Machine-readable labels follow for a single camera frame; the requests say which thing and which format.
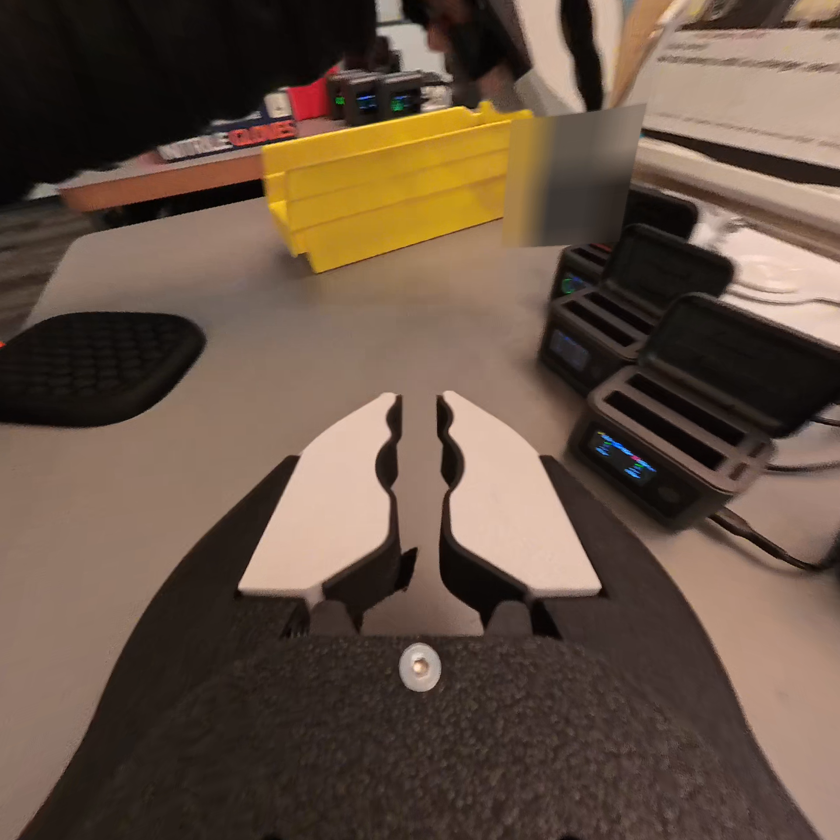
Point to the black chair armrest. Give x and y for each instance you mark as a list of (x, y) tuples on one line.
[(92, 367)]

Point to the person's left hand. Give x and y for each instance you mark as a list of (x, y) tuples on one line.
[(438, 29)]

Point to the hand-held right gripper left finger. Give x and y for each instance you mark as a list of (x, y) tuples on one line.
[(321, 512)]

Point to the black battery charging case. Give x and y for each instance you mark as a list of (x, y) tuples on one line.
[(669, 269), (364, 102), (663, 210), (338, 95), (735, 354), (403, 98)]

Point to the red plastic bin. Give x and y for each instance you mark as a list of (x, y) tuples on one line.
[(308, 98)]

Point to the yellow plastic bin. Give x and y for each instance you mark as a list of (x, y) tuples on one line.
[(394, 190)]

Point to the blue white glove box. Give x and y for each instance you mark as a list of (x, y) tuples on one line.
[(229, 141)]

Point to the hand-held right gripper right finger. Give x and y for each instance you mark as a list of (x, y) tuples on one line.
[(518, 512)]

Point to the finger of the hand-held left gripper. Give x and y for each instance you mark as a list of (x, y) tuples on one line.
[(541, 59), (610, 59)]

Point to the printed paper sheet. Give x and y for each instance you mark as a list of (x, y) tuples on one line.
[(754, 85)]

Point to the white board ledge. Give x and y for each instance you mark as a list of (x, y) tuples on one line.
[(722, 177)]

